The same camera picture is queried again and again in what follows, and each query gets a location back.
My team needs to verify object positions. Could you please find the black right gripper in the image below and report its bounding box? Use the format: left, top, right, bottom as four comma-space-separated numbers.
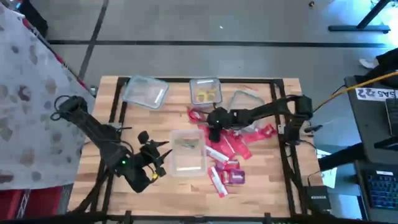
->
209, 126, 223, 144

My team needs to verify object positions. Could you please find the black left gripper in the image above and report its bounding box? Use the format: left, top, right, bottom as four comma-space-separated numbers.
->
136, 131, 174, 178

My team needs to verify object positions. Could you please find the large clear plastic container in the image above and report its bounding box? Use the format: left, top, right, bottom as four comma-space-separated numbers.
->
122, 74, 170, 110
169, 128, 208, 178

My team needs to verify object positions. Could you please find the purple candy packet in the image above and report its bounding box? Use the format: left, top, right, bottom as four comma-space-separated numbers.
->
229, 169, 247, 185

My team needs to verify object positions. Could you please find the yellow candy packet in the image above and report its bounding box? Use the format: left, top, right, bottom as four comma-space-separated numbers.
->
195, 88, 208, 102
206, 88, 219, 102

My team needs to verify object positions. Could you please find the small teal-rimmed clear lid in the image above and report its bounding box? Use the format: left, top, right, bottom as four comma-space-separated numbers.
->
188, 77, 223, 108

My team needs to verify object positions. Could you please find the long red candy packet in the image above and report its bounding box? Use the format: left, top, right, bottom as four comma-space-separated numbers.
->
228, 133, 254, 161
203, 124, 237, 160
244, 130, 265, 143

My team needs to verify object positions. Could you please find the magenta candy packet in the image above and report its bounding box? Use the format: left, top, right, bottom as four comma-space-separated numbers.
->
217, 159, 241, 170

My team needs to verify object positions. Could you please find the long red white candy strip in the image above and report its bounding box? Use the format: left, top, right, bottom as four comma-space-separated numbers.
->
207, 166, 229, 199

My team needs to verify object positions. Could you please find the black plug connector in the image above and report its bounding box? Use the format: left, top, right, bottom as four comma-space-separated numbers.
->
303, 124, 324, 133

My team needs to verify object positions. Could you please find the black power adapter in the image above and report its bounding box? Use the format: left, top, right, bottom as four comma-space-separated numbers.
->
305, 185, 333, 212

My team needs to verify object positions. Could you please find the white paper sheet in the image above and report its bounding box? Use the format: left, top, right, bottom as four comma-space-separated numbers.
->
316, 148, 339, 190

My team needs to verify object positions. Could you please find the red fabric panel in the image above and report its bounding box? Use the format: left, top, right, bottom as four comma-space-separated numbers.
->
0, 185, 65, 221

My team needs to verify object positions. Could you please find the black desk crossbar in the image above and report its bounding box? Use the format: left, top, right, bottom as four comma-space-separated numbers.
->
318, 136, 398, 172

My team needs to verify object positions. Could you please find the spotted grey cloth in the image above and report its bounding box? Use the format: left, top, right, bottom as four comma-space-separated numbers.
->
0, 4, 97, 191

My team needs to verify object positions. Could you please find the black desk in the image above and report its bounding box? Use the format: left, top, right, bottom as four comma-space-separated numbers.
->
344, 74, 398, 224

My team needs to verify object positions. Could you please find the white paper label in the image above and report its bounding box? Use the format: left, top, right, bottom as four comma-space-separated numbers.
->
356, 87, 398, 102

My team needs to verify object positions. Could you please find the person's shoe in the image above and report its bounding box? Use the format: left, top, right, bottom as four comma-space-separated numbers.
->
359, 58, 379, 69

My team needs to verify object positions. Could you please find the black laptop backlit keyboard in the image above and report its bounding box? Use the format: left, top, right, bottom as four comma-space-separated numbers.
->
354, 160, 398, 224

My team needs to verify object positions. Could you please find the black laptop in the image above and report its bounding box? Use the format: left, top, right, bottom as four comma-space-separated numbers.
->
385, 98, 398, 138

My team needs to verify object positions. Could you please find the black box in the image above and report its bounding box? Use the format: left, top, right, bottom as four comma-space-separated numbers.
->
17, 0, 50, 37

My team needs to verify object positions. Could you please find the black desk foot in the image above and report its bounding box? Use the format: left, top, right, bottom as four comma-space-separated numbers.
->
328, 0, 393, 34

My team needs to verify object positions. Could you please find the person's leg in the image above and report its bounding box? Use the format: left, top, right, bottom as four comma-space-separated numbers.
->
357, 47, 398, 90

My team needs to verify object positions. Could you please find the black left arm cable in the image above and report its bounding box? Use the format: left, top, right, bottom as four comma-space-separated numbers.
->
49, 95, 68, 121

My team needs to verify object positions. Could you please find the yellow cable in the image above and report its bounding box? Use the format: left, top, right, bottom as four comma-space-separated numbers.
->
313, 70, 398, 112

